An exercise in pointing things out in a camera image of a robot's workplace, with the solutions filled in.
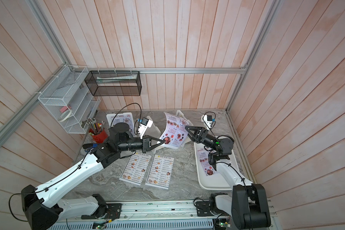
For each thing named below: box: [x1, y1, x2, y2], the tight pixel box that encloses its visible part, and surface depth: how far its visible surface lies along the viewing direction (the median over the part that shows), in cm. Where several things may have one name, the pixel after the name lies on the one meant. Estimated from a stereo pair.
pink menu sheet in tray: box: [196, 147, 217, 177], surface depth 92 cm
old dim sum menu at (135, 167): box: [118, 151, 152, 186], surface depth 90 cm
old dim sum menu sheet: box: [145, 153, 175, 190], surface depth 90 cm
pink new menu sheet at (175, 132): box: [159, 112, 189, 148], surface depth 66 cm
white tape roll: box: [58, 109, 72, 123], surface depth 81 cm
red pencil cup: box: [88, 127, 108, 144], surface depth 95 cm
